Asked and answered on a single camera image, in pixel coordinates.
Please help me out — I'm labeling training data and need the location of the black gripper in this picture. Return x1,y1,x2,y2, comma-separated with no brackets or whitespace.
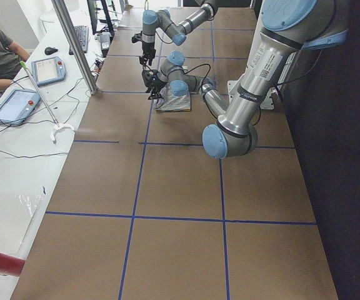
146,74,167,100
139,42,155,66

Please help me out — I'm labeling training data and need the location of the navy white striped polo shirt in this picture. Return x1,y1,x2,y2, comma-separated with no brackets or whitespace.
154,84,191,113

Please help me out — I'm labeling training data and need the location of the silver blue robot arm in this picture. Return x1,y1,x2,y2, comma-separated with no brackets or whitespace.
132,1,350,159
132,0,219,68

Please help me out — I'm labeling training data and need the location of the black keyboard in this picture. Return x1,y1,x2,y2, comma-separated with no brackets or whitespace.
74,25,89,53

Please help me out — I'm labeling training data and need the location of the upper teach pendant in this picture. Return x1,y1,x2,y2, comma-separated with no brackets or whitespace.
31,56,66,87

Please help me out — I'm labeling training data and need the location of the teach pendant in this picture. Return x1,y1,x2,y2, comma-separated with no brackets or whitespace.
0,89,41,126
31,56,66,87

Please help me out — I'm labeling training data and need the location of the black computer mouse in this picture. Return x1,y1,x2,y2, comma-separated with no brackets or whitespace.
44,47,58,56

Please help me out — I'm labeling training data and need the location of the long metal grabber stick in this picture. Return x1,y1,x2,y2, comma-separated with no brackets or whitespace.
20,61,74,144

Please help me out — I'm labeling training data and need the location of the lower teach pendant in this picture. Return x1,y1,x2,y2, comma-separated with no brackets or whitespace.
0,89,41,126

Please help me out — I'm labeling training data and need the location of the clear plastic bag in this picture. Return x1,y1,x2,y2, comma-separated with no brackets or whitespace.
0,192,44,256

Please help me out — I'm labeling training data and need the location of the red cylinder bottle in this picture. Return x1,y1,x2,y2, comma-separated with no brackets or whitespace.
0,252,26,277

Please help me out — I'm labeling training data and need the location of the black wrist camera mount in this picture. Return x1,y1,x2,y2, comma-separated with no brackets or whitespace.
141,69,158,88
131,32,143,44

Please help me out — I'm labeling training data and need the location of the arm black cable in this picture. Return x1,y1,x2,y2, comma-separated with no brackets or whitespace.
182,64,214,94
144,0,174,73

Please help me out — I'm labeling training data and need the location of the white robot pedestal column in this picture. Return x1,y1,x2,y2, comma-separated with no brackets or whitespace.
227,79,274,110

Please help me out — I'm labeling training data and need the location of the aluminium frame post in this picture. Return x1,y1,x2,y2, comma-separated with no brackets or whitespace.
51,0,98,95

